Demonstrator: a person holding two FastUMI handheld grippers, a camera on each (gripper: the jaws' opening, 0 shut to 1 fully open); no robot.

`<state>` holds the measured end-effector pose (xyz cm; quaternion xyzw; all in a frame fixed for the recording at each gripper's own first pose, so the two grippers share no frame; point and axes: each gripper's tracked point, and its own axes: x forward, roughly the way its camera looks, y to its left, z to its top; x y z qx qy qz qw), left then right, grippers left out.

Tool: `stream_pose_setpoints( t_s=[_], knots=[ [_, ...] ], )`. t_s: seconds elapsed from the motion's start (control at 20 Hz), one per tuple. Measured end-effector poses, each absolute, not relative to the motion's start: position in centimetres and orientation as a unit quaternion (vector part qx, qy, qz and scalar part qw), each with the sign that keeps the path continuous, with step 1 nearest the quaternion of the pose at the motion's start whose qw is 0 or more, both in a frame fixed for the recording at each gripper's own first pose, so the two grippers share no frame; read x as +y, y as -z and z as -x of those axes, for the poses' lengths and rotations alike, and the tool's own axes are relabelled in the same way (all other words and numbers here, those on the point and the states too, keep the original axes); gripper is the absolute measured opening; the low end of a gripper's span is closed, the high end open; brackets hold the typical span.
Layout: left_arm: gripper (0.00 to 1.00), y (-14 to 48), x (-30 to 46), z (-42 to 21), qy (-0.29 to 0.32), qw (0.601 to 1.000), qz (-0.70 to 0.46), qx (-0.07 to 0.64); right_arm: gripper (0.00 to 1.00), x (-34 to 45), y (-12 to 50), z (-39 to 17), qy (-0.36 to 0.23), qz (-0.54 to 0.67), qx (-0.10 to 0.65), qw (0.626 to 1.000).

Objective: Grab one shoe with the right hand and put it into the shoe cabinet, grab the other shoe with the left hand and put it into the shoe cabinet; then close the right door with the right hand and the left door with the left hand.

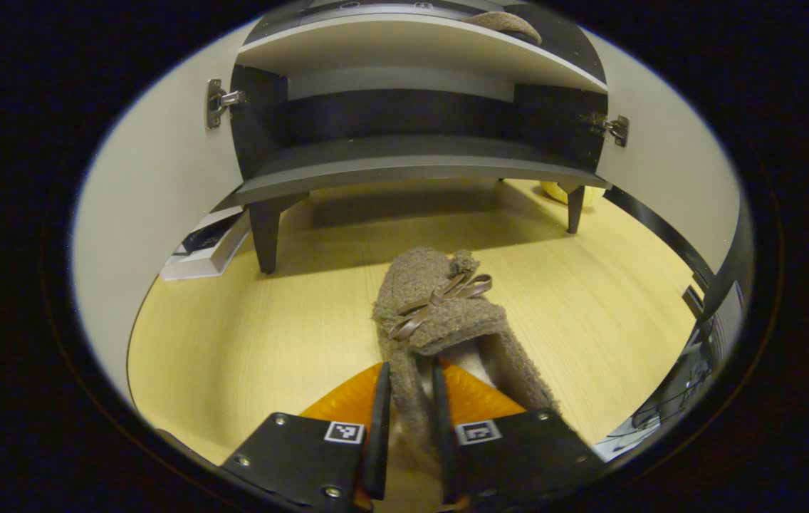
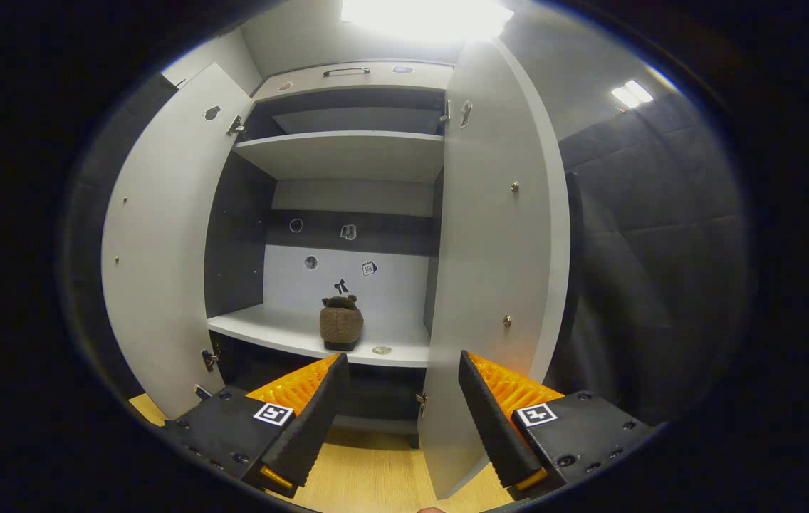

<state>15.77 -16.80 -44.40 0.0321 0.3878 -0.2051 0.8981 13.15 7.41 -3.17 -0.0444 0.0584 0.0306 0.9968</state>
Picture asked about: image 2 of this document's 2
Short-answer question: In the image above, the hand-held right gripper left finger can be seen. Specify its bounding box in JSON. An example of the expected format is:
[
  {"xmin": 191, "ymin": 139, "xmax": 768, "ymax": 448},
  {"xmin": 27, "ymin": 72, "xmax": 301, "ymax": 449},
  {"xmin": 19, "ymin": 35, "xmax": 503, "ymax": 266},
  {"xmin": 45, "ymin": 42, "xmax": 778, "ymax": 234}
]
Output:
[{"xmin": 162, "ymin": 353, "xmax": 350, "ymax": 498}]

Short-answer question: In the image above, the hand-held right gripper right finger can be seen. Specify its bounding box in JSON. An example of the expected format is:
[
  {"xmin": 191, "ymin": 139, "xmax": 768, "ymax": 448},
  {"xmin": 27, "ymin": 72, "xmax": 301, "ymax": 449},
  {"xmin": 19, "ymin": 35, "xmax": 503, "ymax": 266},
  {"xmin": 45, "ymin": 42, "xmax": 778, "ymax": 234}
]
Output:
[{"xmin": 458, "ymin": 349, "xmax": 658, "ymax": 499}]

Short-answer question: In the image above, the brown fuzzy shoe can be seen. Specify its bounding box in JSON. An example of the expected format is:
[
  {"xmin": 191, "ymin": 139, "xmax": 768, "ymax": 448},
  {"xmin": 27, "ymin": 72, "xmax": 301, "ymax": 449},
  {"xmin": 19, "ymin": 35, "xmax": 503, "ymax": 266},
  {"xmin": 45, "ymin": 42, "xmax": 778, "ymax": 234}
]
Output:
[{"xmin": 319, "ymin": 294, "xmax": 365, "ymax": 352}]

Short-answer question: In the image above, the grey cabinet door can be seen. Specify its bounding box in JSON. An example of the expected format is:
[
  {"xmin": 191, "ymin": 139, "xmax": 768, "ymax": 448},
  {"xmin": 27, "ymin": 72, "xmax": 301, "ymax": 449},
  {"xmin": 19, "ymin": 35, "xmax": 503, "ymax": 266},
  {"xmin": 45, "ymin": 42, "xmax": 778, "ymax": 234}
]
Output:
[
  {"xmin": 417, "ymin": 39, "xmax": 571, "ymax": 499},
  {"xmin": 100, "ymin": 63, "xmax": 256, "ymax": 420}
]

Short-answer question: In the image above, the grey shoe cabinet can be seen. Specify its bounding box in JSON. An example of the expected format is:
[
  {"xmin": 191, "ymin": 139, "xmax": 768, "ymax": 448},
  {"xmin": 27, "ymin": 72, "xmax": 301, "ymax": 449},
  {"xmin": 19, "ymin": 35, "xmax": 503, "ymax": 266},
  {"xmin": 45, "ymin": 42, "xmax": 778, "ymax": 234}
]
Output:
[{"xmin": 204, "ymin": 61, "xmax": 455, "ymax": 435}]

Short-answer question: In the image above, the small ceiling light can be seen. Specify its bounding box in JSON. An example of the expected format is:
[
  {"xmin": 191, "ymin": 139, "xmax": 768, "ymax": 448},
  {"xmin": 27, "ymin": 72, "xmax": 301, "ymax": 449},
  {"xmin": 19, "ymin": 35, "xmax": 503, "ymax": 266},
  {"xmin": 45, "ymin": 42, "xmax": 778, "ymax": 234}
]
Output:
[{"xmin": 611, "ymin": 80, "xmax": 654, "ymax": 109}]

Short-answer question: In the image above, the large ceiling light panel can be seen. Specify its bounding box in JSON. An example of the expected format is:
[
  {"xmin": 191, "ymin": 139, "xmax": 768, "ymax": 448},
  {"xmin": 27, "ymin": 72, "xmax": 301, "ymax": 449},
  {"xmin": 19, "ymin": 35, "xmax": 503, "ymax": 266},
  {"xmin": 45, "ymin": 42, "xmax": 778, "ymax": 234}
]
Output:
[{"xmin": 340, "ymin": 0, "xmax": 516, "ymax": 42}]

